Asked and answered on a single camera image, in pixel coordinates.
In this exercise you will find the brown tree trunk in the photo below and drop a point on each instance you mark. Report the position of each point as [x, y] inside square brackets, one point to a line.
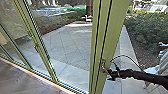
[89, 6]

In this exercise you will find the green hedge shrub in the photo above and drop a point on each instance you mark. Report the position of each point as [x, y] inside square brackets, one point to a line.
[146, 26]

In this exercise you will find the green door post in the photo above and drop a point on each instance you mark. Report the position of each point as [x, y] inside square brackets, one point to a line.
[95, 50]

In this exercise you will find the garden pond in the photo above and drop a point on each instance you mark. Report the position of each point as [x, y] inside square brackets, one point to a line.
[53, 12]

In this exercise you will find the dark window latch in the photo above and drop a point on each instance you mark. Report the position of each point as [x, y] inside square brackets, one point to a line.
[36, 49]

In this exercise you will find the reddish brown shrub bed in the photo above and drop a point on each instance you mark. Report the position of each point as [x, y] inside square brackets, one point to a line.
[56, 23]

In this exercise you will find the green window frame bar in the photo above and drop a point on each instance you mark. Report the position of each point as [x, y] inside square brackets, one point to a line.
[33, 36]
[13, 41]

